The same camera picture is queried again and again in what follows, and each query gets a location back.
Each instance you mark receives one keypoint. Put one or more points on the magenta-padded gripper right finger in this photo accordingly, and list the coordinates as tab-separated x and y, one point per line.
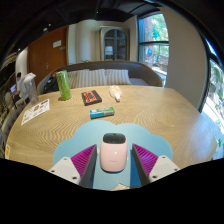
150	161

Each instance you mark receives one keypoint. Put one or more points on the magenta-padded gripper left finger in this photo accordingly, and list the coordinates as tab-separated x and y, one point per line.
75	163

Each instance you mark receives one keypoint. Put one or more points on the pink computer mouse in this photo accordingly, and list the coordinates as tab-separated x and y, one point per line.
114	155

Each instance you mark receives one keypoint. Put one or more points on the light blue cloud-shaped mouse pad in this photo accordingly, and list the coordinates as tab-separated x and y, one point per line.
86	135

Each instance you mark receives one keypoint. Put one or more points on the small green blue pack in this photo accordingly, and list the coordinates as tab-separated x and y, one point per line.
101	112

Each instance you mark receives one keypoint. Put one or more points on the white sticker sheet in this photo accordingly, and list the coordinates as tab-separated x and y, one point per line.
35	111

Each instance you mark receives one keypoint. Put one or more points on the black box with orange print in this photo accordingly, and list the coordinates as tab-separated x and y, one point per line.
91	97

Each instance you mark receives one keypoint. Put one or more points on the cream white tube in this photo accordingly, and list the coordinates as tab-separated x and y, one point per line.
115	92

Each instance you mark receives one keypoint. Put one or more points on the green drink can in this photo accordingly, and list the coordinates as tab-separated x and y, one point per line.
63	86

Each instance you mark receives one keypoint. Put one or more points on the black framed window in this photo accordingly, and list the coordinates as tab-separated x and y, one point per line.
155	43
215	110

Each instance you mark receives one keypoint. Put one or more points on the striped cushion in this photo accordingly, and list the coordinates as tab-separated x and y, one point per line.
73	80
95	78
118	76

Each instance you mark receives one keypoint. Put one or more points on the grey curved sofa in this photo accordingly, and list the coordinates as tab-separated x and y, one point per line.
146	75

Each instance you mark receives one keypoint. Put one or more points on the clear shaker bottle white lid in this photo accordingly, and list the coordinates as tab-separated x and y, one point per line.
31	88

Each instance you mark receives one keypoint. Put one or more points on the person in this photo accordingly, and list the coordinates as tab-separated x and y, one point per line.
19	80

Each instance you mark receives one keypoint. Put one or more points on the brown wooden door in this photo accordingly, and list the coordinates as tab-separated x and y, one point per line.
46	55

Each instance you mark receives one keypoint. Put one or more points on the arched glass door cabinet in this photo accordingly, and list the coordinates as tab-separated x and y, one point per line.
115	45

